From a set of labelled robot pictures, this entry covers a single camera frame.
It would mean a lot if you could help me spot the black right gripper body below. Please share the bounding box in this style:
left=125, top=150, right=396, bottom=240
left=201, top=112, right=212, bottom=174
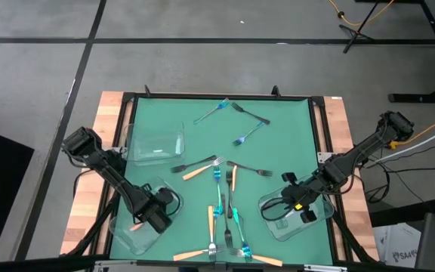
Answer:
left=282, top=180, right=322, bottom=212

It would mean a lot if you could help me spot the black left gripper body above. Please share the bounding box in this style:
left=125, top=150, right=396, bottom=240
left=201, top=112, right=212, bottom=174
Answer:
left=134, top=190, right=165, bottom=227

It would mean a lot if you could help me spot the clear plastic bin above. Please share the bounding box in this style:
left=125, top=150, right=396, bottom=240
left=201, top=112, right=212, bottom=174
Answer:
left=258, top=177, right=335, bottom=243
left=109, top=180, right=185, bottom=256
left=124, top=120, right=187, bottom=168

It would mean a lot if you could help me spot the green table mat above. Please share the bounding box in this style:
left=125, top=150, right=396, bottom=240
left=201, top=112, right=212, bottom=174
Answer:
left=110, top=97, right=335, bottom=265

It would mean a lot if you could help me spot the white printed cardboard box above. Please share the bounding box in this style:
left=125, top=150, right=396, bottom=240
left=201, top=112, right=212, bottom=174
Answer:
left=372, top=222, right=423, bottom=270

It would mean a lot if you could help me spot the black tripod stand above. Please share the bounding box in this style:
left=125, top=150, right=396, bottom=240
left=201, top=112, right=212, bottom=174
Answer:
left=338, top=0, right=381, bottom=54

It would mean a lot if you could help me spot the black left camera cable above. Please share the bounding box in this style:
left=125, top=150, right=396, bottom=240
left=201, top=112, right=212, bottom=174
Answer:
left=163, top=187, right=184, bottom=219

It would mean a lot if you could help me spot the black camera cable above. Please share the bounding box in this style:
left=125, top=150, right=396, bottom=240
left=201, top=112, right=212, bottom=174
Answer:
left=259, top=197, right=292, bottom=223
left=163, top=187, right=184, bottom=219

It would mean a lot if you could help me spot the black right camera cable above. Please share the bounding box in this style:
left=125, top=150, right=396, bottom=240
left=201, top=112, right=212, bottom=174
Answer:
left=259, top=197, right=292, bottom=223

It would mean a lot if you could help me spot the black table frame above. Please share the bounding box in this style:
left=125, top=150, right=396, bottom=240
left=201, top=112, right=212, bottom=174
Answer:
left=61, top=85, right=380, bottom=272

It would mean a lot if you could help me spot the white floor cable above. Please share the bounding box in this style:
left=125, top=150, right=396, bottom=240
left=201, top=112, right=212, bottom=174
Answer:
left=366, top=119, right=435, bottom=164

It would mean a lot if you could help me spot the orange extension cable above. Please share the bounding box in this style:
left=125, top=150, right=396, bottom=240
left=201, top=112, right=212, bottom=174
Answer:
left=328, top=0, right=396, bottom=27
left=389, top=109, right=435, bottom=149

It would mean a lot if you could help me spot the black desk leg frame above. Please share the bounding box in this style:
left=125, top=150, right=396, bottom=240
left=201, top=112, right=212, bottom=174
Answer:
left=387, top=0, right=435, bottom=105

